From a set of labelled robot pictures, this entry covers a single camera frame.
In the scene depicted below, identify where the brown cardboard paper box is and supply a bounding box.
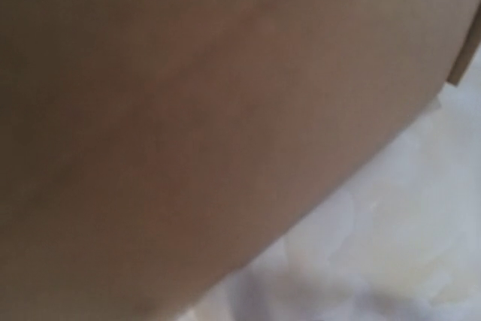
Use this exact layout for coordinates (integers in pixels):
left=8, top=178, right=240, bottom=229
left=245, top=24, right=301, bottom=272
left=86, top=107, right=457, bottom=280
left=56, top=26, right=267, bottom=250
left=1, top=0, right=480, bottom=320

